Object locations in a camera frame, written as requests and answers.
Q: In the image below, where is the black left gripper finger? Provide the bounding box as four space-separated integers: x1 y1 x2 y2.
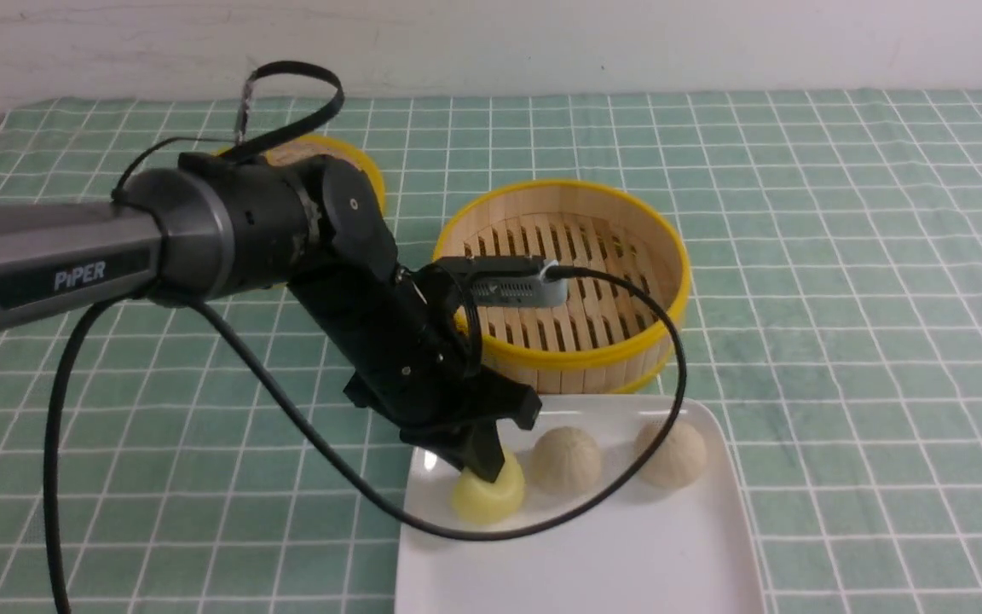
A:
422 422 505 483

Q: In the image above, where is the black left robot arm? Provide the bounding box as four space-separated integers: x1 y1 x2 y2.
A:
0 153 541 481

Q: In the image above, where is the yellow rimmed bamboo steamer basket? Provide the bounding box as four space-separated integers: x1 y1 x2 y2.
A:
433 179 692 394

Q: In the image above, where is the white steamed bun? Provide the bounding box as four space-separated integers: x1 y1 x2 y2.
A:
635 419 707 492
529 426 604 498

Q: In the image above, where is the green checked tablecloth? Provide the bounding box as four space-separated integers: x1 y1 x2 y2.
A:
0 89 982 614

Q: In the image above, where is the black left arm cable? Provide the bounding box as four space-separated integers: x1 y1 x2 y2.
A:
43 60 688 614

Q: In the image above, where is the yellow steamed bun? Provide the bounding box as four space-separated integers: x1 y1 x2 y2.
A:
449 449 526 525

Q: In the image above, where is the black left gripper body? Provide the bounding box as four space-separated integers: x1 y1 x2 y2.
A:
288 264 542 449

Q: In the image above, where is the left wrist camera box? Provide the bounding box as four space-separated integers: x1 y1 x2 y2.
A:
434 256 569 310

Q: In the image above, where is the yellow bamboo steamer lid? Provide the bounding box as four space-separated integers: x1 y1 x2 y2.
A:
178 130 386 236

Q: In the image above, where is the white square plate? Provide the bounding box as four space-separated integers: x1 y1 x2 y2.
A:
393 394 767 613

